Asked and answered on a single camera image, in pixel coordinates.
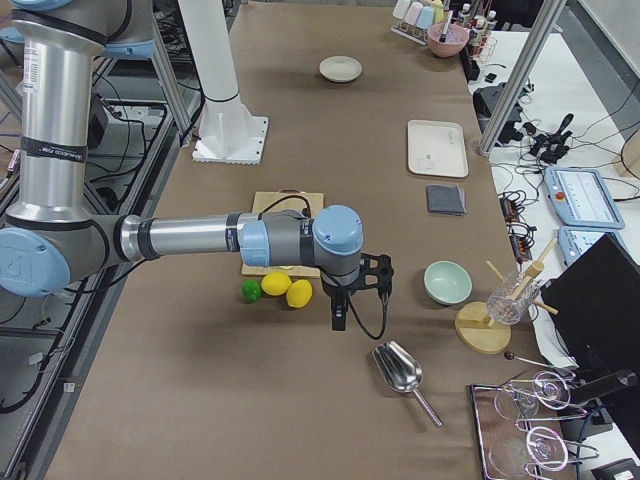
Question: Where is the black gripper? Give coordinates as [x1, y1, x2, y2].
[320, 269, 355, 331]

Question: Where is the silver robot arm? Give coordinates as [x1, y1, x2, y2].
[1, 1, 366, 330]

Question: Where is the cream rabbit tray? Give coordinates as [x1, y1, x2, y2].
[407, 120, 469, 178]

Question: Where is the yellow lemon outer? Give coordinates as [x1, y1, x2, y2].
[286, 279, 313, 309]

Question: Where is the yellow lemon near board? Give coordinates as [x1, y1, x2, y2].
[260, 272, 292, 296]

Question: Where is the steel scoop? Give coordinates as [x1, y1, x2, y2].
[372, 340, 443, 428]

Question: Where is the green lime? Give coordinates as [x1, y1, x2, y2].
[241, 279, 262, 303]

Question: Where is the mint green bowl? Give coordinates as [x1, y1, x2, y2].
[423, 260, 472, 306]

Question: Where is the wooden cutting board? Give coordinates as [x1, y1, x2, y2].
[240, 191, 326, 279]

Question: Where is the wooden mug tree stand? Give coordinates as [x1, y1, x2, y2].
[455, 238, 559, 354]

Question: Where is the grey folded cloth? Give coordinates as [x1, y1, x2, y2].
[426, 184, 466, 216]

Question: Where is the clear crystal glass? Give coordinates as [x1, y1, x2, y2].
[487, 271, 539, 326]

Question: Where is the cream round plate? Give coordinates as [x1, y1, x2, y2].
[319, 55, 362, 83]

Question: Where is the blue teach pendant near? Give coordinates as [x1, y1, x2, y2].
[557, 225, 625, 266]

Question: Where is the blue teach pendant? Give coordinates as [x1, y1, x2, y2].
[543, 166, 625, 230]
[557, 225, 625, 266]

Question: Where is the black monitor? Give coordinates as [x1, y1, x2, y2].
[542, 234, 639, 372]

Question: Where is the blue teach pendant far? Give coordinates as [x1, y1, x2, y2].
[543, 166, 625, 230]

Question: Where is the white cup rack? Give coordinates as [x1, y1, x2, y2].
[390, 0, 446, 45]

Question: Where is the pink bowl with ice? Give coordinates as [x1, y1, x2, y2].
[427, 23, 469, 58]

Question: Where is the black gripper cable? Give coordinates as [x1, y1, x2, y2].
[319, 269, 391, 340]

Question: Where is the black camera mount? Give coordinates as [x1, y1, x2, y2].
[357, 252, 394, 296]

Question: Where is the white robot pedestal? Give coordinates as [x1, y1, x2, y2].
[179, 0, 269, 165]

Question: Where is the wire glass rack tray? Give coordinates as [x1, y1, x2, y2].
[469, 370, 599, 479]

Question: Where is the aluminium frame post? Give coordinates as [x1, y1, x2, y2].
[478, 0, 566, 157]

